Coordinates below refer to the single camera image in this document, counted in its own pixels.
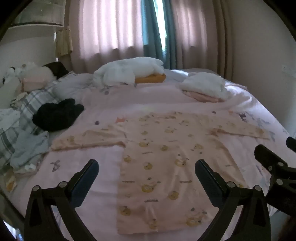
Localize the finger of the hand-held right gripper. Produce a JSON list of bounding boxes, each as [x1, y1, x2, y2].
[[286, 137, 296, 154], [254, 144, 296, 216]]

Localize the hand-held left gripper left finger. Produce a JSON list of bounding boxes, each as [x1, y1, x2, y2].
[[24, 159, 100, 241]]

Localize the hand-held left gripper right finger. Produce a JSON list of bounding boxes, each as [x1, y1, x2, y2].
[[195, 159, 271, 241]]

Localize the pink bear-print baby shirt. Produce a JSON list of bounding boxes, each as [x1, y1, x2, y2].
[[51, 111, 271, 235]]

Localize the folded white clothes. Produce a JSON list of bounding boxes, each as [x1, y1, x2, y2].
[[178, 72, 230, 100]]

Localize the grey-blue cloth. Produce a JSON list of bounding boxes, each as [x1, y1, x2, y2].
[[10, 129, 50, 169]]

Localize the black cloth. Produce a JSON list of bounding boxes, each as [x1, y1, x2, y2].
[[32, 98, 85, 132]]

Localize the small yellow printed cloth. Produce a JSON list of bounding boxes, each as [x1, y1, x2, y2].
[[4, 171, 18, 193]]

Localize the pink animal-print bedsheet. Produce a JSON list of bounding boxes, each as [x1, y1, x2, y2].
[[14, 70, 290, 241]]

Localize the folded pink cloth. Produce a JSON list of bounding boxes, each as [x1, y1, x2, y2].
[[183, 90, 226, 103]]

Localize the light grey duvet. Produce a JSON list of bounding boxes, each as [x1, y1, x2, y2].
[[52, 73, 97, 103]]

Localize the plaid grey blanket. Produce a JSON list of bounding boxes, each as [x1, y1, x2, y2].
[[0, 84, 61, 165]]

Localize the white patterned cloth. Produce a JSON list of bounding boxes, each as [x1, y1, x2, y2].
[[0, 108, 22, 131]]

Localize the dark brown cushion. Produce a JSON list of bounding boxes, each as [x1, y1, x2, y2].
[[43, 62, 70, 78]]

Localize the orange pillow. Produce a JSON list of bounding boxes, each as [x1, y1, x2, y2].
[[135, 72, 166, 84]]

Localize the white fluffy blanket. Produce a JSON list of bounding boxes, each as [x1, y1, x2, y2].
[[93, 57, 165, 87]]

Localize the white plush toy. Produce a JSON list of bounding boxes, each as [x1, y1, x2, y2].
[[0, 61, 37, 102]]

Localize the hanging yellow dress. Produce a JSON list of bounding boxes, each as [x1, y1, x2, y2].
[[55, 26, 73, 57]]

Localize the pink curtain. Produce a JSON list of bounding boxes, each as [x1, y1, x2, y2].
[[69, 0, 146, 75], [170, 0, 232, 78]]

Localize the teal curtain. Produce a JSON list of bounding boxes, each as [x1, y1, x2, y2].
[[141, 0, 178, 70]]

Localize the white wall shelf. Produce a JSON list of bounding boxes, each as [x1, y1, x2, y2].
[[9, 0, 65, 30]]

